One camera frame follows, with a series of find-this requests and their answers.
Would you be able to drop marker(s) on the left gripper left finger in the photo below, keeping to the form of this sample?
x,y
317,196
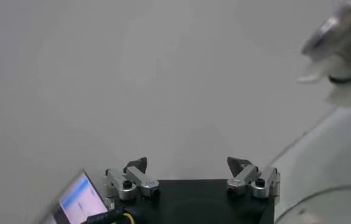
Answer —
x,y
132,182

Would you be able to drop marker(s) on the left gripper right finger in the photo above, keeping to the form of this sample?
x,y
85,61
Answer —
x,y
254,181

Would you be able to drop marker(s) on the stainless steel steamer basket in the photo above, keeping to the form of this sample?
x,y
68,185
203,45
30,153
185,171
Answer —
x,y
345,30

